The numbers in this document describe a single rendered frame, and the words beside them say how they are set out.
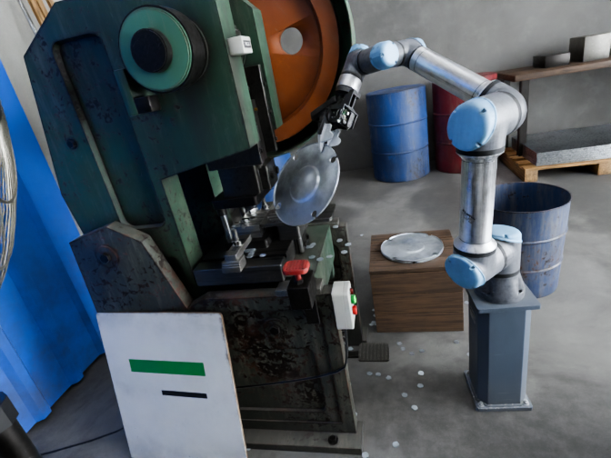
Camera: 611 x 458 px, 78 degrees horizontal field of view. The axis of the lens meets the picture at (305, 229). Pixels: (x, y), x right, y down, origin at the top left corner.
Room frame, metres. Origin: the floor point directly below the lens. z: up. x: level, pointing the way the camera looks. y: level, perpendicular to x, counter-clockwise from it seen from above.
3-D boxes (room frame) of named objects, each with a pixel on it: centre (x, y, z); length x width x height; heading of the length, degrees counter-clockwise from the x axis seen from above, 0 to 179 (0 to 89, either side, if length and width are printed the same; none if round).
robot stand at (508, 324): (1.03, -0.59, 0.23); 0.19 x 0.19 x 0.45; 79
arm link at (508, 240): (1.03, -0.59, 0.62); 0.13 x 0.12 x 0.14; 120
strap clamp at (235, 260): (1.11, 0.23, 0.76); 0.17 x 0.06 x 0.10; 165
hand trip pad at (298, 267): (0.90, 0.04, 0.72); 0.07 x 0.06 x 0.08; 75
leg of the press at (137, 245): (1.05, 0.39, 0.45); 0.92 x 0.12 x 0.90; 75
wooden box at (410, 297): (1.61, -0.49, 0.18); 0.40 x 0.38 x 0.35; 75
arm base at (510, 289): (1.03, -0.59, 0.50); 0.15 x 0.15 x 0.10
